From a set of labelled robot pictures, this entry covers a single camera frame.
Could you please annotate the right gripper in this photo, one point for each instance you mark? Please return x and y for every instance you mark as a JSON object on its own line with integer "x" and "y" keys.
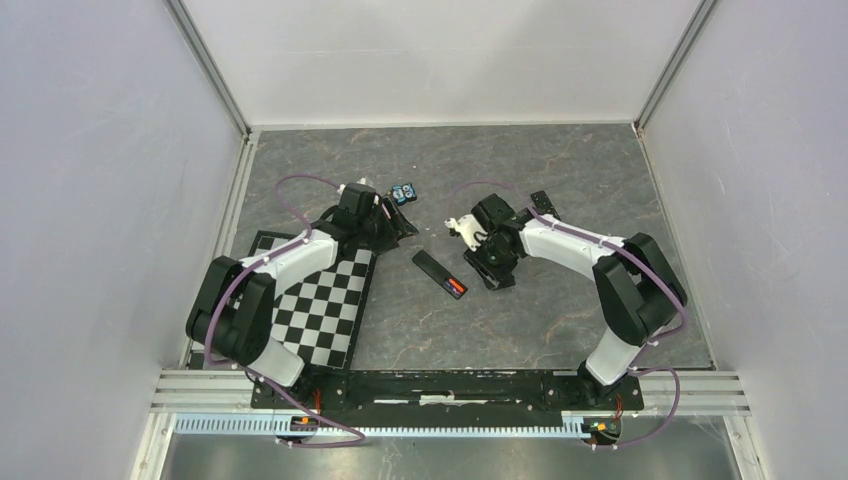
{"x": 492, "y": 276}

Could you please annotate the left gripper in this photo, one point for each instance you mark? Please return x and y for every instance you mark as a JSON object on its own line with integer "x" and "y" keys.
{"x": 396, "y": 228}

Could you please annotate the orange battery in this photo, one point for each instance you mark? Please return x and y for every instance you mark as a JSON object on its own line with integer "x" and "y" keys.
{"x": 456, "y": 284}

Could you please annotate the black remote control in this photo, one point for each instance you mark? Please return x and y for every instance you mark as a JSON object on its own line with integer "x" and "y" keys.
{"x": 433, "y": 269}

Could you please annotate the purple battery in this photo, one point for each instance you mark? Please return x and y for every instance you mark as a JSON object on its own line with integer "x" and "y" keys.
{"x": 452, "y": 290}

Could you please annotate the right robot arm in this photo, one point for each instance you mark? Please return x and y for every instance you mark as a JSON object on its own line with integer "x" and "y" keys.
{"x": 639, "y": 292}

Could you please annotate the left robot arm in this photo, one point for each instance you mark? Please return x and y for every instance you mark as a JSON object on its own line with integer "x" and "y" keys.
{"x": 232, "y": 312}

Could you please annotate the checkerboard calibration board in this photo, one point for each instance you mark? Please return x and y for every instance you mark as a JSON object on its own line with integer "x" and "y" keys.
{"x": 319, "y": 318}

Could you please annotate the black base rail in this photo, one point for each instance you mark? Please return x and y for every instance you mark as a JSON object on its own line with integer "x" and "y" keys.
{"x": 459, "y": 398}

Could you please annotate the white cable comb strip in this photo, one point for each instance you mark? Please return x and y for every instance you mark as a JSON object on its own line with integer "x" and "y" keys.
{"x": 287, "y": 425}

